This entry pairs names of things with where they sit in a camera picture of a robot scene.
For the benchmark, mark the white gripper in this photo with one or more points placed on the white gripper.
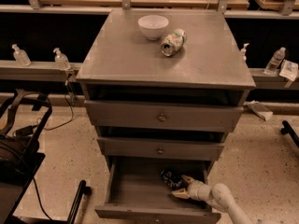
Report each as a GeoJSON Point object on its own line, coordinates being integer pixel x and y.
{"type": "Point", "coordinates": [194, 189]}

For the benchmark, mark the blue pepsi can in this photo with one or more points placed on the blue pepsi can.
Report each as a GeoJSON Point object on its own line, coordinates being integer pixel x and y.
{"type": "Point", "coordinates": [171, 178]}

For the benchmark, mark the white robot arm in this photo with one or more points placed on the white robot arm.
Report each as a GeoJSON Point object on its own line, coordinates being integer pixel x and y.
{"type": "Point", "coordinates": [217, 196]}

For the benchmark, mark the open bottom grey drawer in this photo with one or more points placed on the open bottom grey drawer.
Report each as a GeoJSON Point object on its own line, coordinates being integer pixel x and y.
{"type": "Point", "coordinates": [136, 191]}

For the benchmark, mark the middle grey drawer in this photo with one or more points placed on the middle grey drawer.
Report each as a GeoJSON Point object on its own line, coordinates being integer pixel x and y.
{"type": "Point", "coordinates": [157, 148]}

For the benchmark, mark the grey drawer cabinet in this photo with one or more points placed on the grey drawer cabinet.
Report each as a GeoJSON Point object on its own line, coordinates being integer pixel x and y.
{"type": "Point", "coordinates": [123, 65]}

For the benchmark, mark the top grey drawer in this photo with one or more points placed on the top grey drawer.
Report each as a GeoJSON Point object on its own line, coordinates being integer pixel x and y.
{"type": "Point", "coordinates": [205, 118]}

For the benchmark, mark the green white soda can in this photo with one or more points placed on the green white soda can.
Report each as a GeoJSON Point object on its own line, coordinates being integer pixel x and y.
{"type": "Point", "coordinates": [173, 42]}

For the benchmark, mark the grey box on floor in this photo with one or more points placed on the grey box on floor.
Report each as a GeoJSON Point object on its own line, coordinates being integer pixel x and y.
{"type": "Point", "coordinates": [260, 110]}

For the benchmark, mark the black chair leg right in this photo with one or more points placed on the black chair leg right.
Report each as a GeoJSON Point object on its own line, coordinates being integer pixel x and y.
{"type": "Point", "coordinates": [287, 129]}

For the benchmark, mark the clear sanitizer bottle right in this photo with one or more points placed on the clear sanitizer bottle right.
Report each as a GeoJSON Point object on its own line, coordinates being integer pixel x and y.
{"type": "Point", "coordinates": [243, 51]}

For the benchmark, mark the clear sanitizer bottle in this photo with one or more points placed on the clear sanitizer bottle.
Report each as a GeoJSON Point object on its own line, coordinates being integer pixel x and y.
{"type": "Point", "coordinates": [20, 56]}
{"type": "Point", "coordinates": [243, 51]}
{"type": "Point", "coordinates": [61, 60]}

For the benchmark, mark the white plastic packet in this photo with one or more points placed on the white plastic packet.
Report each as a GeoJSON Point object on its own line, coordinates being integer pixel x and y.
{"type": "Point", "coordinates": [289, 70]}

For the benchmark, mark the clear water bottle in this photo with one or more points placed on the clear water bottle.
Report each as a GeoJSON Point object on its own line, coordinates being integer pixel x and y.
{"type": "Point", "coordinates": [275, 61]}

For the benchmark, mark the white bowl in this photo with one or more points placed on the white bowl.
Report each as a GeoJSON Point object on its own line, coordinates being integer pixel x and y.
{"type": "Point", "coordinates": [153, 26]}

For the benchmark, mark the clear sanitizer bottle far left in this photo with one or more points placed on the clear sanitizer bottle far left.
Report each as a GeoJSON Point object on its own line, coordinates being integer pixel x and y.
{"type": "Point", "coordinates": [20, 56]}

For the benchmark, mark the black chair with straps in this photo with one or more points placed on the black chair with straps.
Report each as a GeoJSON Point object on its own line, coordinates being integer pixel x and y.
{"type": "Point", "coordinates": [20, 160]}

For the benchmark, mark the grey metal ledge rail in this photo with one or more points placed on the grey metal ledge rail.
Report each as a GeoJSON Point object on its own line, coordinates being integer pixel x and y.
{"type": "Point", "coordinates": [48, 71]}

